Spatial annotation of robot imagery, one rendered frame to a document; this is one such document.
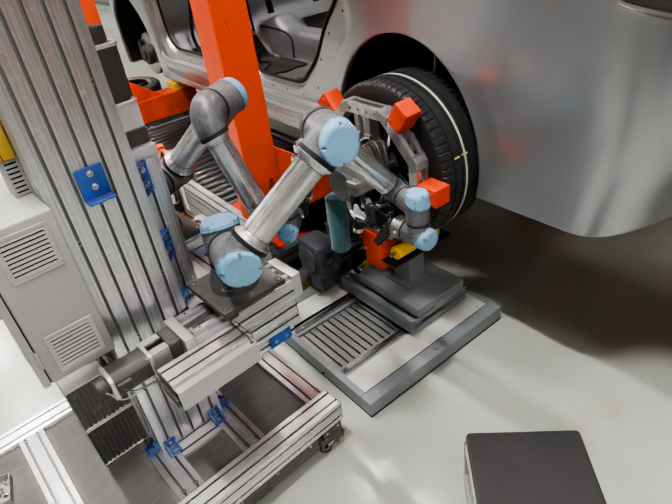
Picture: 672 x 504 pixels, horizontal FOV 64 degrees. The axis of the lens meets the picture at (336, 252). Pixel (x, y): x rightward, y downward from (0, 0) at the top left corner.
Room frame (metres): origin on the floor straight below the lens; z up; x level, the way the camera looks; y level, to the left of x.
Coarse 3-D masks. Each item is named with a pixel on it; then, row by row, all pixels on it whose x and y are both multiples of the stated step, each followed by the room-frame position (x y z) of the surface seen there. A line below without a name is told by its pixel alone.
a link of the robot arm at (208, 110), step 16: (208, 96) 1.63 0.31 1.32; (192, 112) 1.62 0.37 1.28; (208, 112) 1.60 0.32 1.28; (224, 112) 1.63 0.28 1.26; (208, 128) 1.57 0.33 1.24; (224, 128) 1.60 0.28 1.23; (208, 144) 1.57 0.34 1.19; (224, 144) 1.58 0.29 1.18; (224, 160) 1.56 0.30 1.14; (240, 160) 1.58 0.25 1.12; (240, 176) 1.55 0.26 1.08; (240, 192) 1.55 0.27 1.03; (256, 192) 1.55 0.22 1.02
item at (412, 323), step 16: (352, 272) 2.22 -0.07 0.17; (352, 288) 2.13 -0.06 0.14; (368, 288) 2.10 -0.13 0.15; (464, 288) 1.99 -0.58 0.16; (368, 304) 2.04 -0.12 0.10; (384, 304) 1.94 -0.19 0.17; (448, 304) 1.93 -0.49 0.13; (400, 320) 1.85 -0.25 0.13; (416, 320) 1.81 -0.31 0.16; (432, 320) 1.86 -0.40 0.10
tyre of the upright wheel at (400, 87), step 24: (408, 72) 2.06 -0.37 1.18; (432, 72) 2.05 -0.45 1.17; (360, 96) 2.07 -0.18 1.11; (384, 96) 1.95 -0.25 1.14; (408, 96) 1.88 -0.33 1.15; (432, 96) 1.90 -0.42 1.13; (456, 96) 1.93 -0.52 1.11; (432, 120) 1.81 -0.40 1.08; (456, 120) 1.85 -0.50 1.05; (432, 144) 1.76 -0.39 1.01; (456, 144) 1.80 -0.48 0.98; (432, 168) 1.77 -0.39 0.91; (456, 168) 1.75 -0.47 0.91; (456, 192) 1.75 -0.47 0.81; (432, 216) 1.77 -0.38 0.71; (456, 216) 1.87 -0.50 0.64
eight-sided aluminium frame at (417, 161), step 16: (352, 96) 2.05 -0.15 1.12; (336, 112) 2.07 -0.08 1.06; (352, 112) 1.98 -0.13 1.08; (368, 112) 1.91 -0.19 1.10; (384, 112) 1.85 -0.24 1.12; (384, 128) 1.84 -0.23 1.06; (400, 144) 1.78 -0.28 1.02; (416, 144) 1.78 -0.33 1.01; (416, 160) 1.73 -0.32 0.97; (416, 176) 1.72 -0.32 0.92
